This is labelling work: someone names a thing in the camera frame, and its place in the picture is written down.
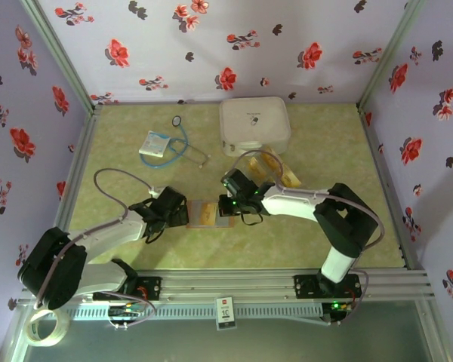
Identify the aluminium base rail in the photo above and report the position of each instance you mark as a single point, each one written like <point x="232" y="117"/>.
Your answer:
<point x="226" y="283"/>

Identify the brown card holder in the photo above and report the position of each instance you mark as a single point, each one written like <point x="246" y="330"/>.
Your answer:
<point x="194" y="215"/>

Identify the white medicine box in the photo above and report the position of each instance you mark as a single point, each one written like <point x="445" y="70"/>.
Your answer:
<point x="254" y="124"/>

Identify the circuit board with green light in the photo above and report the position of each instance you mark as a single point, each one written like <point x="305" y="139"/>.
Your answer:
<point x="336" y="306"/>

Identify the aluminium frame post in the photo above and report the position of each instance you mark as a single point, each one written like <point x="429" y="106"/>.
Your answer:
<point x="389" y="56"/>
<point x="62" y="56"/>

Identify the black white price tag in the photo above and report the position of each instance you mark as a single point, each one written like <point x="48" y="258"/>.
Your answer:
<point x="225" y="313"/>

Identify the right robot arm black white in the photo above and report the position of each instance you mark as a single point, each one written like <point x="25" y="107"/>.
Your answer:
<point x="290" y="201"/>

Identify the clear tape roll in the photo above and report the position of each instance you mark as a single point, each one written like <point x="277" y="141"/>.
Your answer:
<point x="47" y="342"/>

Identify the white blue gauze packet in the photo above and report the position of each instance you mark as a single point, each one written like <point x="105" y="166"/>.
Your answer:
<point x="154" y="143"/>

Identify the aluminium side rail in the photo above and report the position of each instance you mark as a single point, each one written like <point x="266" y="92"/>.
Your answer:
<point x="390" y="188"/>
<point x="79" y="158"/>

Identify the blue grey stethoscope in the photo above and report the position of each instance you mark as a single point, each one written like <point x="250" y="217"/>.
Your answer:
<point x="177" y="120"/>

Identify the gold credit card stack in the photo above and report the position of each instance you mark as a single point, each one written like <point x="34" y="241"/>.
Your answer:
<point x="287" y="171"/>
<point x="258" y="167"/>

